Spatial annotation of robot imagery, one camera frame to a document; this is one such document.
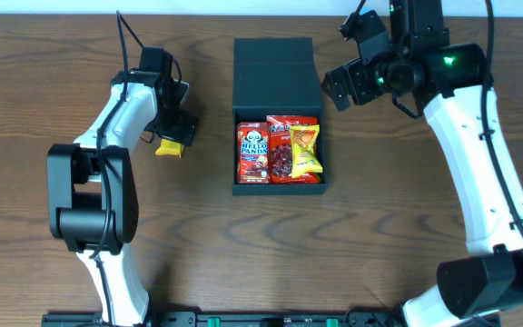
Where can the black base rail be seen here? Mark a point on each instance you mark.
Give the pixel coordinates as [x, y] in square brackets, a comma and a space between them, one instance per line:
[194, 319]

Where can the black gift box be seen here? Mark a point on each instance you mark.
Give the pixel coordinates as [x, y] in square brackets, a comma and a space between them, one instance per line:
[277, 76]

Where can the red Hello Panda box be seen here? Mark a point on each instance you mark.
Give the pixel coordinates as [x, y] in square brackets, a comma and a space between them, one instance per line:
[252, 149]

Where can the small yellow candy packet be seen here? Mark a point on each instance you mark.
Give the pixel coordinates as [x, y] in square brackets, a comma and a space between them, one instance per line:
[169, 148]

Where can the red Hacks candy bag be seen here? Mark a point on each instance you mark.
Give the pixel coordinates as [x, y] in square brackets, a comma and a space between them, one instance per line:
[280, 148]

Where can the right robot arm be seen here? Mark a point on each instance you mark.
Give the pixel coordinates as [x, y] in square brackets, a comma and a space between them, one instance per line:
[452, 88]

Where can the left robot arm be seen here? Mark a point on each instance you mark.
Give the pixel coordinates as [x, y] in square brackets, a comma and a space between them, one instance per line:
[92, 198]

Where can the yellow orange snack packet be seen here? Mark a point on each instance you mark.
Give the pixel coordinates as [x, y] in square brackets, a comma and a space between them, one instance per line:
[303, 141]

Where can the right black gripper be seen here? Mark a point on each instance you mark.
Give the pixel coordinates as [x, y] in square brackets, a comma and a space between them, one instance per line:
[354, 74]

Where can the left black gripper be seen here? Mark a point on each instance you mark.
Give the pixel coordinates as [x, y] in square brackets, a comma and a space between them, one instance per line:
[178, 132]

